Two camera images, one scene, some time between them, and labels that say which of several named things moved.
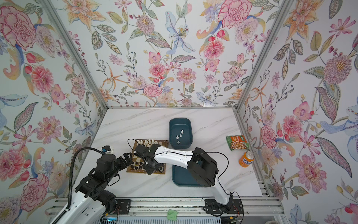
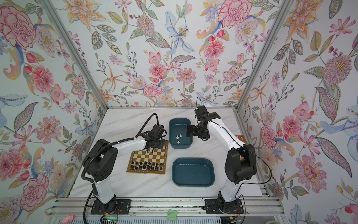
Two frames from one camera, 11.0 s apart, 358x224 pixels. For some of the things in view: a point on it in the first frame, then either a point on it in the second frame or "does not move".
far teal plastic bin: [175, 125] does not move
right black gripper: [149, 171] to [193, 133]
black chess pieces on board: [161, 168] does not move
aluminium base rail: [183, 206] does not move
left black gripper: [124, 164] to [162, 143]
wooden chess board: [137, 164] does not move
